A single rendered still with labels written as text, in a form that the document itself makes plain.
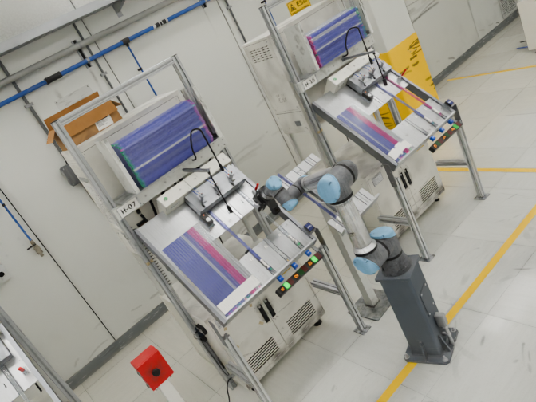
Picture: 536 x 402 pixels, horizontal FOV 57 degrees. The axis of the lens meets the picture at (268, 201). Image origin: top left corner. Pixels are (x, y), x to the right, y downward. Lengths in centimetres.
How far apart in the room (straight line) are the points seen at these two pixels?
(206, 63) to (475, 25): 422
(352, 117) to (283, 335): 147
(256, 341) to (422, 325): 97
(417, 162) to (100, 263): 263
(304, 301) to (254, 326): 39
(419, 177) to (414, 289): 147
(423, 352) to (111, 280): 259
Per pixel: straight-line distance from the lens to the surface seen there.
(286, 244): 269
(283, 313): 309
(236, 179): 282
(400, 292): 255
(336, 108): 337
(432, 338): 272
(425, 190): 391
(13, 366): 259
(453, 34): 719
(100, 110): 299
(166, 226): 273
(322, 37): 342
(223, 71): 470
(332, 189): 212
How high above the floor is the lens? 199
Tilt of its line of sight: 21 degrees down
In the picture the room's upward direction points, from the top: 28 degrees counter-clockwise
